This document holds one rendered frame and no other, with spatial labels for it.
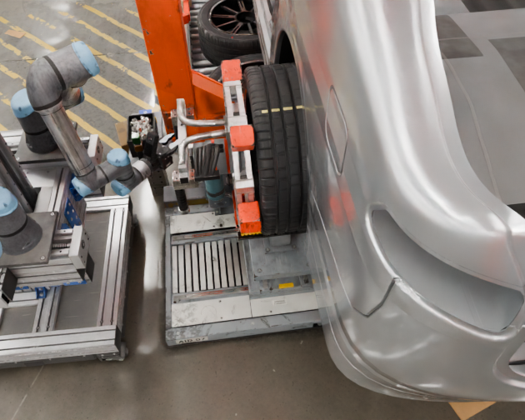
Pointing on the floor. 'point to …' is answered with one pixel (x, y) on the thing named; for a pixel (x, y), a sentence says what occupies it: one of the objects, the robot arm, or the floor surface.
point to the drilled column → (158, 182)
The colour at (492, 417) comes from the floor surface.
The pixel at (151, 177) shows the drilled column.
